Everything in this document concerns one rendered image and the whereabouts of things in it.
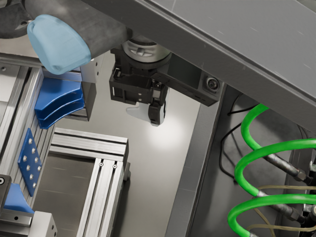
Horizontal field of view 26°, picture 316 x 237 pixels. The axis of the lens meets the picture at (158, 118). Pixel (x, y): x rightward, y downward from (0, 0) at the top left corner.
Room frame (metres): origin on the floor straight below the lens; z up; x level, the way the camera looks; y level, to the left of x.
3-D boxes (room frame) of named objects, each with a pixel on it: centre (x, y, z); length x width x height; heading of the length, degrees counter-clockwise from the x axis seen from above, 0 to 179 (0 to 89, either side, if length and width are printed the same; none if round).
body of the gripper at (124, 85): (0.59, 0.02, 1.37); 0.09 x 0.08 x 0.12; 75
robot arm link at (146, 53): (0.58, 0.01, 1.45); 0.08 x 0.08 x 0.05
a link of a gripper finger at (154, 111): (0.56, 0.00, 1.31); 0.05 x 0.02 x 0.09; 165
